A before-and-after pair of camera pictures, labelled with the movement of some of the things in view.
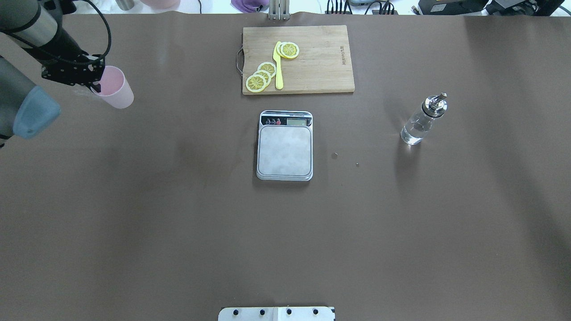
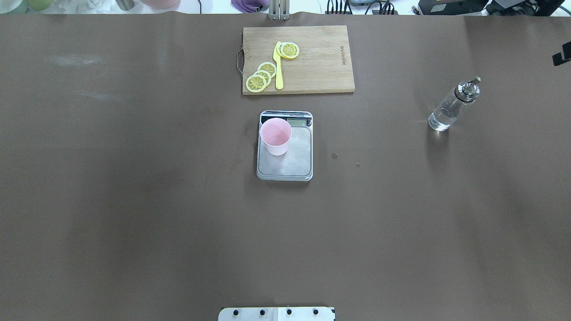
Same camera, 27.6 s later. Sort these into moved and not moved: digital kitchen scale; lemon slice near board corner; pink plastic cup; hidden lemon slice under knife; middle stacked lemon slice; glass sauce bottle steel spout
Moved: glass sauce bottle steel spout; pink plastic cup
Not moved: digital kitchen scale; hidden lemon slice under knife; middle stacked lemon slice; lemon slice near board corner
